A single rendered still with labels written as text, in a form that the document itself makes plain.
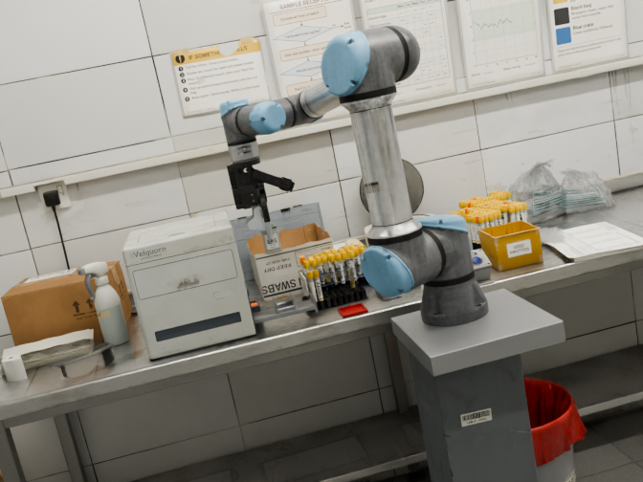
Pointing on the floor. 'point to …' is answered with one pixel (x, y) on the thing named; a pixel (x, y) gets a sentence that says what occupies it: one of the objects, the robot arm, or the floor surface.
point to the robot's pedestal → (476, 423)
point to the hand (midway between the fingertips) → (270, 233)
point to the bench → (632, 210)
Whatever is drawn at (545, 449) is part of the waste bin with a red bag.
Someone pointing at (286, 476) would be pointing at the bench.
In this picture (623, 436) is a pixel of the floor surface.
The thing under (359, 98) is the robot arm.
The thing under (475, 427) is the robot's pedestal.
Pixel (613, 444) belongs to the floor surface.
